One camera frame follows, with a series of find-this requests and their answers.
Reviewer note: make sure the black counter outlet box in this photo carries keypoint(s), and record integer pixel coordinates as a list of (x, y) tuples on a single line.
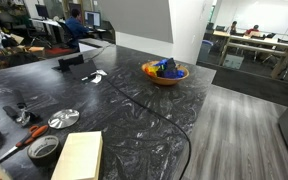
[(80, 70)]

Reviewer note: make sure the blue trash bin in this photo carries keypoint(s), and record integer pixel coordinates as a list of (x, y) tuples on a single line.
[(204, 50)]

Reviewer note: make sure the colourful toy blocks pile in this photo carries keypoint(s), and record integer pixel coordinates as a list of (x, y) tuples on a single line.
[(167, 70)]

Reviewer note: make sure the white paper tag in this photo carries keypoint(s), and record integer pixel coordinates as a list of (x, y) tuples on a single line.
[(97, 78)]

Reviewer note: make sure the black tape roll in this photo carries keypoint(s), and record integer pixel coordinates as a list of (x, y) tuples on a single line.
[(34, 156)]

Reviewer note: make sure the wooden bowl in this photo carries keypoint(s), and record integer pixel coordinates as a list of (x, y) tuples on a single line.
[(165, 81)]

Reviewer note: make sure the seated person dark top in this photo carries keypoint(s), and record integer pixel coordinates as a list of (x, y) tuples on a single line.
[(233, 28)]

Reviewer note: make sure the seated person red shirt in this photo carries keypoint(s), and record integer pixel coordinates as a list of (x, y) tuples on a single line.
[(252, 30)]

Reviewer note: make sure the small black clamp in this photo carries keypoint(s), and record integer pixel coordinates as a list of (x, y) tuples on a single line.
[(19, 111)]

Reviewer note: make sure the grey wall panel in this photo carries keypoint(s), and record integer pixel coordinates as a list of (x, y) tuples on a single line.
[(137, 18)]

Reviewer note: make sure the lit computer monitor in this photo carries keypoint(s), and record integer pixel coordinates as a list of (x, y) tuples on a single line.
[(93, 18)]

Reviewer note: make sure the dark computer monitor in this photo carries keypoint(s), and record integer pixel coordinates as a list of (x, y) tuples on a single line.
[(42, 10)]

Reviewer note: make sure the round steel pot lid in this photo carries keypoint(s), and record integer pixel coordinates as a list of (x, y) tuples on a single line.
[(64, 118)]

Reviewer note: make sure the black office chair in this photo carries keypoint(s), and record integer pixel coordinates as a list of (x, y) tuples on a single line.
[(65, 33)]

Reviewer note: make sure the seated person blue shirt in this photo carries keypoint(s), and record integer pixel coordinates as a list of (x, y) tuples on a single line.
[(74, 28)]

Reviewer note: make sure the long wooden table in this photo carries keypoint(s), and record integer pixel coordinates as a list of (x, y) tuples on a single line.
[(254, 41)]

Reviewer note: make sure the grey box under table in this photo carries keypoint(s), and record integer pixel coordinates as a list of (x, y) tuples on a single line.
[(233, 61)]

